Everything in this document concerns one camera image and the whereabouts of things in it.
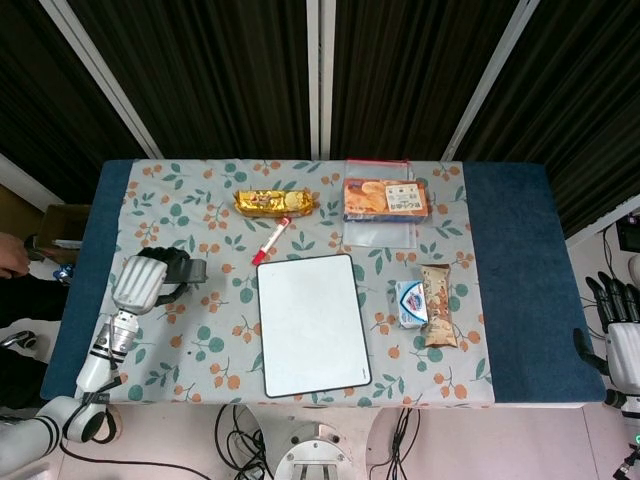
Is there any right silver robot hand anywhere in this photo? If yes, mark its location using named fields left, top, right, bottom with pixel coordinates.
left=572, top=272, right=640, bottom=394

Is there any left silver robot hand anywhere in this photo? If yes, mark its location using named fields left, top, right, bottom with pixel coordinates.
left=110, top=245, right=196, bottom=317

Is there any grey eraser block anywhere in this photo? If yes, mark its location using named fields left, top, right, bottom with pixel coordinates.
left=167, top=257, right=209, bottom=286

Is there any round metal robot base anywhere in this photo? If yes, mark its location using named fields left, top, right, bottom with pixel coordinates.
left=272, top=422, right=358, bottom=480

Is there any bystander bare hand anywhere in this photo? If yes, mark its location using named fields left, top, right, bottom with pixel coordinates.
left=0, top=232, right=34, bottom=280

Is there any floral tablecloth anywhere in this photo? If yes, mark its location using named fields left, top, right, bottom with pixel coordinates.
left=73, top=158, right=496, bottom=409

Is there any brown cardboard box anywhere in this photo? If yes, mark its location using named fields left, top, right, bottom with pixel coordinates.
left=24, top=203, right=94, bottom=266

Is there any red white marker pen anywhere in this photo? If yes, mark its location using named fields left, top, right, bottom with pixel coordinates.
left=251, top=215, right=293, bottom=266

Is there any blue table cover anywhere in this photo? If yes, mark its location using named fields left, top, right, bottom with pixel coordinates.
left=38, top=158, right=607, bottom=404

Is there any gold biscuit packet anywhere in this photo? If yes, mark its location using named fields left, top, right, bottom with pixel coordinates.
left=232, top=188, right=316, bottom=218

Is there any brown snack bar wrapper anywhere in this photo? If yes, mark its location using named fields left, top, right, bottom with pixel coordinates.
left=417, top=263, right=459, bottom=350

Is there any white blue soap box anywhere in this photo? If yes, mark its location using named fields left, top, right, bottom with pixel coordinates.
left=394, top=280, right=431, bottom=330

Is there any clear zip bag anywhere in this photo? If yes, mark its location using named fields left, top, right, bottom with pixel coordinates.
left=343, top=158, right=419, bottom=249

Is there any orange blue cracker box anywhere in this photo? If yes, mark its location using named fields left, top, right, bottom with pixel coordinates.
left=342, top=177, right=431, bottom=224

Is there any white whiteboard black frame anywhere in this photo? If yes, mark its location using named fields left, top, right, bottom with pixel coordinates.
left=255, top=253, right=373, bottom=399

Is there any black floor cable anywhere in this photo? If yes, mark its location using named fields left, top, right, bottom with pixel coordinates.
left=367, top=407, right=417, bottom=472
left=214, top=403, right=277, bottom=480

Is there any white partition post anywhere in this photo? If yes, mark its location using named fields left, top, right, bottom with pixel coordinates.
left=439, top=0, right=542, bottom=162
left=39, top=0, right=162, bottom=159
left=305, top=0, right=332, bottom=160

